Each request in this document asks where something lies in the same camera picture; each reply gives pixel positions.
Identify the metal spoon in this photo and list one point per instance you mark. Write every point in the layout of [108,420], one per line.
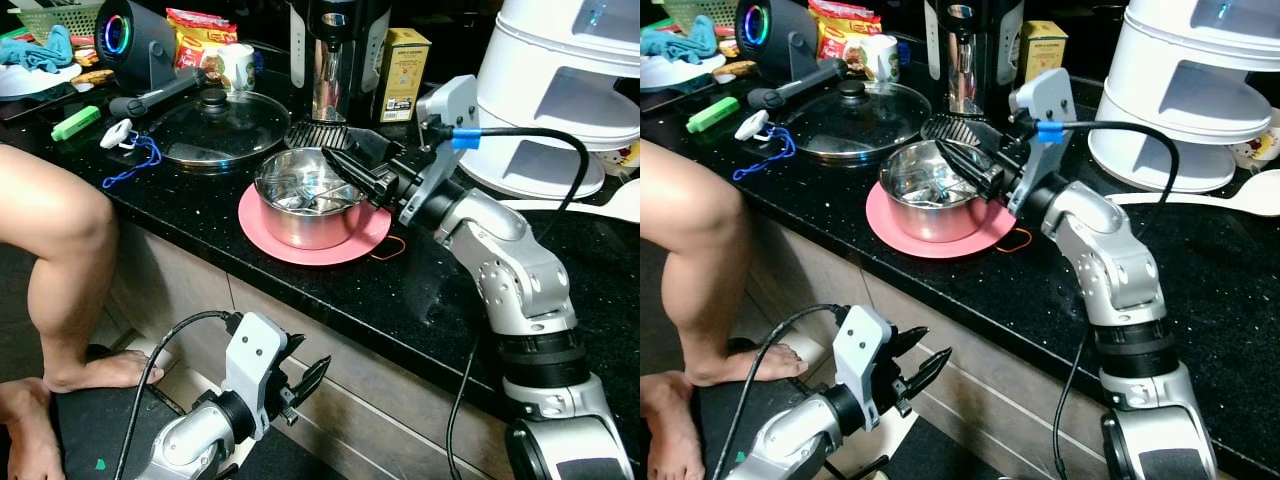
[320,200]
[940,195]

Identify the stainless steel pot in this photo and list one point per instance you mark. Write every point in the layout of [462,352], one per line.
[925,220]
[300,225]

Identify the pink round plate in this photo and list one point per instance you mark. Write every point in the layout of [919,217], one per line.
[350,248]
[975,243]

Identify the black steel kitchen appliance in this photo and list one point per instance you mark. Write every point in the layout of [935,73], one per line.
[965,60]
[335,70]

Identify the black slotted spatula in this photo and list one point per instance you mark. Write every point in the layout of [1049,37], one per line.
[950,128]
[315,135]

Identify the grey wood cabinet front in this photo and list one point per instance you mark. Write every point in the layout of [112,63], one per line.
[1000,380]
[380,380]

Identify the orange rubber band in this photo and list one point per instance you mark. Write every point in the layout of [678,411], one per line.
[402,245]
[1027,238]

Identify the yellow tea box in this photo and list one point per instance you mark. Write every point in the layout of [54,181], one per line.
[402,75]
[1040,50]

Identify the glass pot lid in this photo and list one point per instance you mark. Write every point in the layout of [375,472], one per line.
[855,125]
[215,135]

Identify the white printed mug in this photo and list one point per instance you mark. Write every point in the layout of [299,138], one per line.
[235,68]
[880,58]

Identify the black chair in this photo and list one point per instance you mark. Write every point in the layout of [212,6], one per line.
[100,430]
[725,430]

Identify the red yellow snack packet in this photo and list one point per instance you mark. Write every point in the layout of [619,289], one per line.
[195,30]
[840,25]

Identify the white tiered plastic container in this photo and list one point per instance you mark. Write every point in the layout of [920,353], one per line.
[1180,90]
[550,80]

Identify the white rice spoon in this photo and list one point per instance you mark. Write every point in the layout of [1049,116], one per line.
[1250,195]
[620,200]

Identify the brown pastry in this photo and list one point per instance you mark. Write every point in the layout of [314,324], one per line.
[92,76]
[735,68]

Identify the green plastic lighter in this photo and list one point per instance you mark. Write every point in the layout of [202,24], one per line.
[712,115]
[76,123]

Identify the white dinner plate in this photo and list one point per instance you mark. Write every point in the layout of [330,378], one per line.
[670,72]
[30,82]

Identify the green plastic basket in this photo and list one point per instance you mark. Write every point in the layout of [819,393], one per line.
[50,20]
[700,12]

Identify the teal cloth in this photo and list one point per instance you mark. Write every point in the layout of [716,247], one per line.
[680,45]
[35,55]

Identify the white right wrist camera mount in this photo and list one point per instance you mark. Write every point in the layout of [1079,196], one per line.
[1045,95]
[450,100]

